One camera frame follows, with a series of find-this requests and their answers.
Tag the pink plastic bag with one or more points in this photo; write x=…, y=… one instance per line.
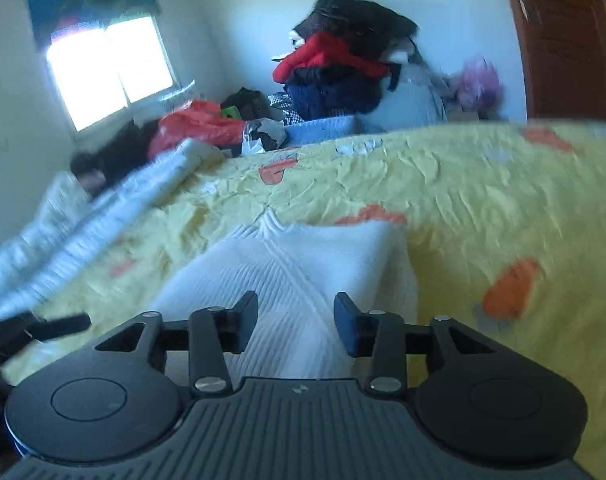
x=478, y=82

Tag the red plastic bag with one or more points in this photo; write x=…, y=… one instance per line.
x=198, y=130

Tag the black white checkered cloth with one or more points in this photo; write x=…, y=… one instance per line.
x=283, y=107

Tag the brown wooden door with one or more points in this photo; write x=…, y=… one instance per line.
x=558, y=35

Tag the black garment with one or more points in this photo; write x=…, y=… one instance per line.
x=363, y=20

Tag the white and black plastic bag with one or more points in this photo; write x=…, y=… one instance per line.
x=263, y=135

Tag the grey cloth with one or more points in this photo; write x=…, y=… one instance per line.
x=413, y=100

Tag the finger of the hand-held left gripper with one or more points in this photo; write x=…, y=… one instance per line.
x=63, y=325

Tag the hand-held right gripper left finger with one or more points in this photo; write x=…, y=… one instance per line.
x=247, y=320

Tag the white script print quilt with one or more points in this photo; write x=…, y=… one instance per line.
x=83, y=230

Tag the white knit sweater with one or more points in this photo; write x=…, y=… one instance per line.
x=303, y=270

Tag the light blue knit cloth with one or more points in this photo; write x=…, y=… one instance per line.
x=328, y=131

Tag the small green item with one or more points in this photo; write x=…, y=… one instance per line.
x=230, y=111

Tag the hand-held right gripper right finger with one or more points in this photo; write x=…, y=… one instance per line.
x=347, y=325

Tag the dark blue garment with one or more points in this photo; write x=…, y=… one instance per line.
x=328, y=92

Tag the bright window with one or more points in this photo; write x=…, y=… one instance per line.
x=108, y=70

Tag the yellow carrot print bedsheet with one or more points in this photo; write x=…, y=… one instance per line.
x=483, y=200

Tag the dark cloth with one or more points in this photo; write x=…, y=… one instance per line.
x=123, y=152

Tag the red jacket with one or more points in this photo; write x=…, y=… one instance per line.
x=328, y=55

